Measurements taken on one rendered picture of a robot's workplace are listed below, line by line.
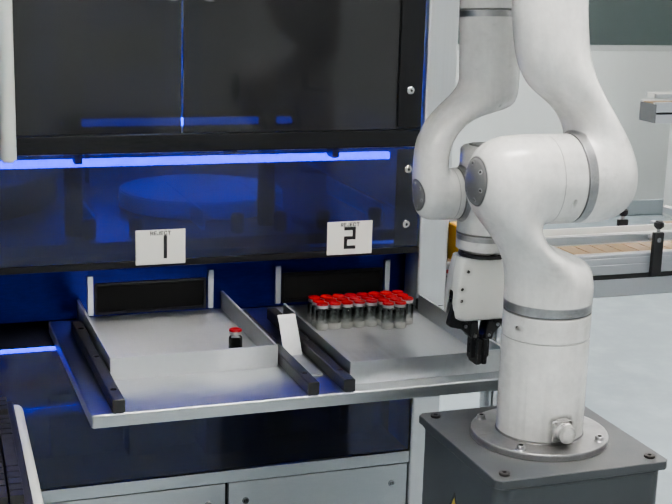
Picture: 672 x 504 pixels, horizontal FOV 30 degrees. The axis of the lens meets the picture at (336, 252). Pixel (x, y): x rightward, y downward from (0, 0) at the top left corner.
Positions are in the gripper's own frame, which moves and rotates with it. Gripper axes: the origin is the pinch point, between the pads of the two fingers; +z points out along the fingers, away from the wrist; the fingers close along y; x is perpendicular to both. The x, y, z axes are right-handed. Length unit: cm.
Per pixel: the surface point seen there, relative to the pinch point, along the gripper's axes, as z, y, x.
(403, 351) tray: 4.3, 6.0, -14.6
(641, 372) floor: 92, -184, -225
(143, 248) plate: -9, 44, -39
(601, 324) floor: 92, -204, -286
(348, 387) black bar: 3.8, 21.4, 1.1
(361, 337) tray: 4.3, 9.9, -23.6
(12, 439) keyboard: 10, 69, -6
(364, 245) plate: -8.0, 4.1, -38.7
